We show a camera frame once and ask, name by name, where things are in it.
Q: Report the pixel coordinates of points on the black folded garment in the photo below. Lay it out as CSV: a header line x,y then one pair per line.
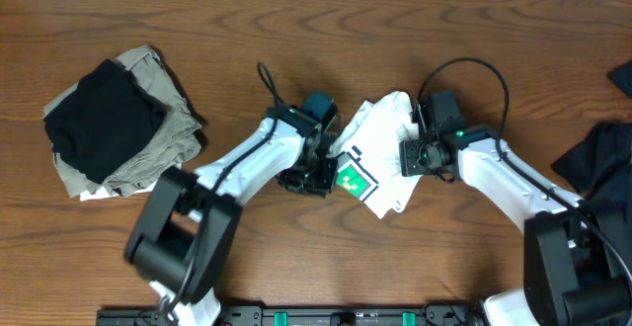
x,y
104,122

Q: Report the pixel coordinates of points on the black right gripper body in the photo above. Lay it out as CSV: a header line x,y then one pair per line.
x,y
411,158

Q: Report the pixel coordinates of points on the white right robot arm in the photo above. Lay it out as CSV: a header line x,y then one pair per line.
x,y
577,267

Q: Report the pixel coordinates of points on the white t-shirt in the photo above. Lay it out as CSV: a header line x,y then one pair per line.
x,y
368,154

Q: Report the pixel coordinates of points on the black cloth pile at right edge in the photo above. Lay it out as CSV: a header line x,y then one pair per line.
x,y
600,165

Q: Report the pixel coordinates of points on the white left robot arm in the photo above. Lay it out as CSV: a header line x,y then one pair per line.
x,y
182,238

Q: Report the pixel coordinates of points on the dark object at right edge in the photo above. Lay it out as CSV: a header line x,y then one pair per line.
x,y
621,78

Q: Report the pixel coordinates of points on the grey-green folded garment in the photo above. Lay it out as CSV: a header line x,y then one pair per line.
x,y
174,143

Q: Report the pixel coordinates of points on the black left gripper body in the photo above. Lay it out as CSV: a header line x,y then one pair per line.
x,y
308,179

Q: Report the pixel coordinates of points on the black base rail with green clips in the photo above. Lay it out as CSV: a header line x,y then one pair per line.
x,y
428,315

